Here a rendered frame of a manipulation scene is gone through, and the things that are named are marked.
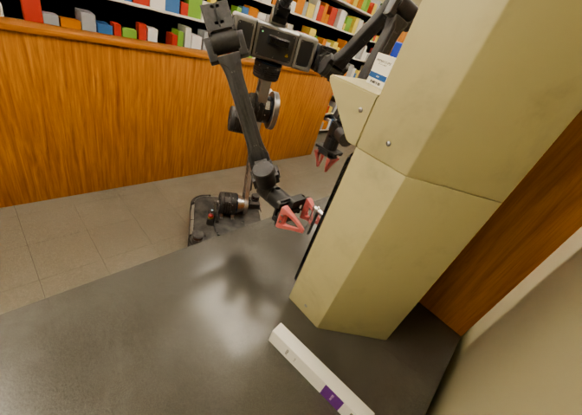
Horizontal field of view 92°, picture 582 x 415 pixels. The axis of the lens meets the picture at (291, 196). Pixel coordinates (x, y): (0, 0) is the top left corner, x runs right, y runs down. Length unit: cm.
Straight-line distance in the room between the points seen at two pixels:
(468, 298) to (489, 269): 11
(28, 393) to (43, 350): 7
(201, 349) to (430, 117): 64
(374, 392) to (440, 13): 75
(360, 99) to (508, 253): 58
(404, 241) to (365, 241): 8
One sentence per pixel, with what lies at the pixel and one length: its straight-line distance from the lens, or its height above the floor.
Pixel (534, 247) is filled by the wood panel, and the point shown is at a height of 129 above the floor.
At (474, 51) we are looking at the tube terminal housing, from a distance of 50.
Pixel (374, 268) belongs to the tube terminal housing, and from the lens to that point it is 66.
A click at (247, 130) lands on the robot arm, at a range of 84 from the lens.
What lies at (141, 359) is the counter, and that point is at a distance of 71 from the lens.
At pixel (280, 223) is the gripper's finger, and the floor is 113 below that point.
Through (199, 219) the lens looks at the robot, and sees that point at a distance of 208.
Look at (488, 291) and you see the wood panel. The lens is 98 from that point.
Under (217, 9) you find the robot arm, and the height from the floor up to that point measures 154.
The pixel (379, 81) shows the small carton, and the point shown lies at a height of 152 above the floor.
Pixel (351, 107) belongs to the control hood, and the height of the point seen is 147.
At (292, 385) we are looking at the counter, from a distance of 73.
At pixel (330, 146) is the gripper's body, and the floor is 121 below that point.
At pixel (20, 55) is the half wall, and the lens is 227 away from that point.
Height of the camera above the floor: 158
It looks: 31 degrees down
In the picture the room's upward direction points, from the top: 19 degrees clockwise
